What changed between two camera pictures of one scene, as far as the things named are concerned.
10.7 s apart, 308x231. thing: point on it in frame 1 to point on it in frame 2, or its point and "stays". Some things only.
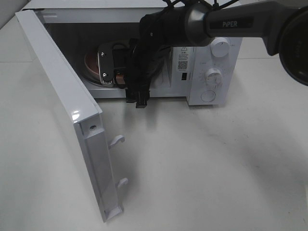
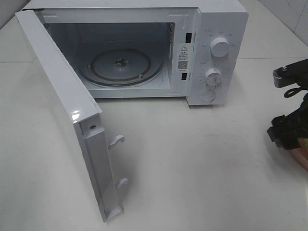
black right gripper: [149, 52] to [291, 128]
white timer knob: [213, 77] stays
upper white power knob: [220, 47] stays
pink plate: [91, 62] to [300, 157]
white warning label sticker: [183, 58] stays
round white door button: [208, 96] stays
